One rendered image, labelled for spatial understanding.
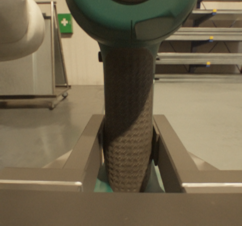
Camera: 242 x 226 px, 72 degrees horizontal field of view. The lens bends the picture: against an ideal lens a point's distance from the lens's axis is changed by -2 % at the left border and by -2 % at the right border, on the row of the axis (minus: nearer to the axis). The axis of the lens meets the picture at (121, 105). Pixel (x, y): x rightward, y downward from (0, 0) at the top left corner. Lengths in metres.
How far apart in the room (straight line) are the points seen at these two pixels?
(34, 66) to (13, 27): 2.46
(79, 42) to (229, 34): 3.61
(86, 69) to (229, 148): 4.74
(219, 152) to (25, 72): 2.72
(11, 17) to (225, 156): 0.46
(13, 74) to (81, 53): 2.46
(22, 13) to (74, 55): 4.64
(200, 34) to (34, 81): 3.37
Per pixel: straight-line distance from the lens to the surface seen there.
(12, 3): 0.40
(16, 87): 2.92
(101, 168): 0.17
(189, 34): 4.11
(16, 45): 0.45
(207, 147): 0.36
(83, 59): 4.98
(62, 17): 5.03
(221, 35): 4.43
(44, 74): 2.80
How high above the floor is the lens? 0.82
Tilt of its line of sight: 16 degrees down
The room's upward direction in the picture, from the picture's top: straight up
